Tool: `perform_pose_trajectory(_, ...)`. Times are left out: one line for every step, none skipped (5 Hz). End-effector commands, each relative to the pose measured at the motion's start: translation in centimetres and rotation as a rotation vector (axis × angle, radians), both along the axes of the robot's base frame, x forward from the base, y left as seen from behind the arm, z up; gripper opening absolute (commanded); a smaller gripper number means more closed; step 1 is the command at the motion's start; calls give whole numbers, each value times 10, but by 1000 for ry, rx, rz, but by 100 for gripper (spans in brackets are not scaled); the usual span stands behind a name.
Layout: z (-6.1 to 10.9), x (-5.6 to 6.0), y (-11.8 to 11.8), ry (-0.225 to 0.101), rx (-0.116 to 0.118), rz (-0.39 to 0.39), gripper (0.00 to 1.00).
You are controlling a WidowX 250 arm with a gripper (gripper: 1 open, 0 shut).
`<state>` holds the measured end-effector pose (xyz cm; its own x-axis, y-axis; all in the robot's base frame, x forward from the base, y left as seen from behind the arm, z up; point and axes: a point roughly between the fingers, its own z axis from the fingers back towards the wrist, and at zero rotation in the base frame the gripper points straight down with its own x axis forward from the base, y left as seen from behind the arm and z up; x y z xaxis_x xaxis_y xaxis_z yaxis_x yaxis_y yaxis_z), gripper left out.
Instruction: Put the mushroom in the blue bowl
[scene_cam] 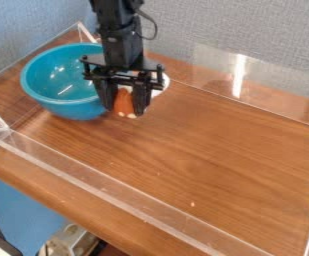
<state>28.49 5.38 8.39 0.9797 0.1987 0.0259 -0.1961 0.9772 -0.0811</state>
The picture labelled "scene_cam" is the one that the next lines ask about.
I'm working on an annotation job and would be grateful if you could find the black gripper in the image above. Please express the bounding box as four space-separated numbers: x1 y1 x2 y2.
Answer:
81 25 167 116

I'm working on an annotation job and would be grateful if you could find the brown and white toy mushroom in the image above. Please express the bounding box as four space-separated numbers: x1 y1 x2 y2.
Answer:
113 74 171 119

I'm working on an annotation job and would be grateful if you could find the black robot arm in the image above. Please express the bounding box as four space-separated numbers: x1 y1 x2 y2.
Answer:
80 0 165 116

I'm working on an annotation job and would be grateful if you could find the blue plastic bowl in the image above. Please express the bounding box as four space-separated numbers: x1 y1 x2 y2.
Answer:
21 42 106 121

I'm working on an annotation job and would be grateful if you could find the grey white box under table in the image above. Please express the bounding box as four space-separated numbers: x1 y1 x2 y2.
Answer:
37 223 100 256

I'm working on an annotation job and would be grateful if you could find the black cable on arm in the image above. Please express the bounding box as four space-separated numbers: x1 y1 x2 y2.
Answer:
133 8 160 42

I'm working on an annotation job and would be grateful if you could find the clear acrylic barrier wall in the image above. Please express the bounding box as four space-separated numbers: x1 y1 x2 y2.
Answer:
0 46 309 256

